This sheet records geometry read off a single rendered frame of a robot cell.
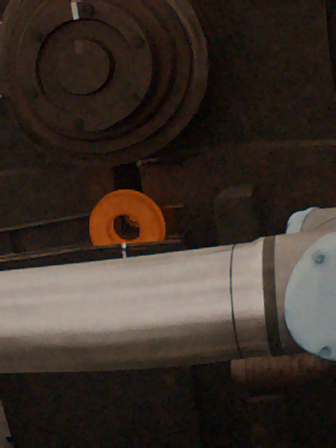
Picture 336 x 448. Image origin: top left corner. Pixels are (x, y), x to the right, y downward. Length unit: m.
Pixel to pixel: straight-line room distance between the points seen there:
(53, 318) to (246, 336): 0.14
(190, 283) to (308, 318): 0.09
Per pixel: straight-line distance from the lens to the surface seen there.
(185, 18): 1.55
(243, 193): 1.60
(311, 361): 1.55
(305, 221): 0.68
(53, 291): 0.58
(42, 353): 0.59
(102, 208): 1.69
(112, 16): 1.50
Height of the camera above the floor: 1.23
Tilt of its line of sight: 18 degrees down
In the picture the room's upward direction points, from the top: 9 degrees counter-clockwise
